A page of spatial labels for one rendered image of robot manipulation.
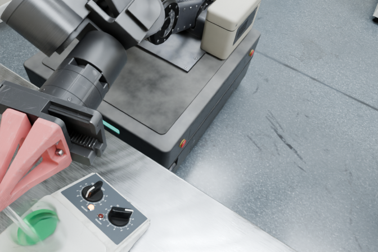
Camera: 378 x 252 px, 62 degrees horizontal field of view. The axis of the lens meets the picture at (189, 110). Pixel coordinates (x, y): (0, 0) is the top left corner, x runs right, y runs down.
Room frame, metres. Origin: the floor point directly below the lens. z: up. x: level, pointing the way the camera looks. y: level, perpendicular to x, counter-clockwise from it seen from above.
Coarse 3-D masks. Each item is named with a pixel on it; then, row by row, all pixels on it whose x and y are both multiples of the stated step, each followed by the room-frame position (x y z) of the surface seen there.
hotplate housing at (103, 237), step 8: (88, 176) 0.20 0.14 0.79; (72, 184) 0.18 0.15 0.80; (56, 192) 0.16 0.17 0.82; (64, 200) 0.15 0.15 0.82; (128, 200) 0.18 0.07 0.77; (72, 208) 0.14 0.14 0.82; (80, 216) 0.13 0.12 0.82; (88, 224) 0.12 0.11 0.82; (144, 224) 0.15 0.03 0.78; (96, 232) 0.11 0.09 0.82; (136, 232) 0.13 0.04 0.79; (104, 240) 0.10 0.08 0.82; (128, 240) 0.11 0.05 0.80; (136, 240) 0.12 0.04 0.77; (112, 248) 0.10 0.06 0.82; (120, 248) 0.10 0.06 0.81; (128, 248) 0.11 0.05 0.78
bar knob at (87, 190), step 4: (96, 184) 0.18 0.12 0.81; (100, 184) 0.18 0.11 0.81; (84, 188) 0.17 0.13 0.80; (88, 188) 0.17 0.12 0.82; (92, 188) 0.17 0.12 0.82; (96, 188) 0.17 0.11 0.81; (100, 188) 0.18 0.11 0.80; (84, 192) 0.17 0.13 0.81; (88, 192) 0.16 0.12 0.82; (92, 192) 0.17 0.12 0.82; (96, 192) 0.17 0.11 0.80; (100, 192) 0.18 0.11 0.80; (84, 196) 0.16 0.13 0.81; (88, 196) 0.16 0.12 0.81; (92, 196) 0.16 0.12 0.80; (96, 196) 0.17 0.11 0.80; (100, 196) 0.17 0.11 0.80; (88, 200) 0.16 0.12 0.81; (92, 200) 0.16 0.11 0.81; (96, 200) 0.16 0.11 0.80
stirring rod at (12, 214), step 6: (6, 210) 0.07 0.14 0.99; (12, 210) 0.08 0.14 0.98; (12, 216) 0.07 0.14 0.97; (18, 216) 0.08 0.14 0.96; (18, 222) 0.07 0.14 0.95; (24, 222) 0.08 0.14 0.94; (24, 228) 0.07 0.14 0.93; (30, 228) 0.08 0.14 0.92; (30, 234) 0.07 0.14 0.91; (36, 240) 0.07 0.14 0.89
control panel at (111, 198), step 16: (96, 176) 0.21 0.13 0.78; (64, 192) 0.16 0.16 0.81; (80, 192) 0.17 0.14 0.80; (112, 192) 0.18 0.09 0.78; (80, 208) 0.14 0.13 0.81; (96, 208) 0.15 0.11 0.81; (128, 208) 0.16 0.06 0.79; (96, 224) 0.12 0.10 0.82; (112, 224) 0.13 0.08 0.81; (128, 224) 0.14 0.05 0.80; (112, 240) 0.11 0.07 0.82
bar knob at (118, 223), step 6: (114, 210) 0.15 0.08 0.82; (120, 210) 0.15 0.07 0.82; (126, 210) 0.15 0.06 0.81; (132, 210) 0.15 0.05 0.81; (108, 216) 0.14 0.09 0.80; (114, 216) 0.14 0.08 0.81; (120, 216) 0.14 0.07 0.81; (126, 216) 0.15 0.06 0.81; (114, 222) 0.13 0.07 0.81; (120, 222) 0.14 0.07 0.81; (126, 222) 0.14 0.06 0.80
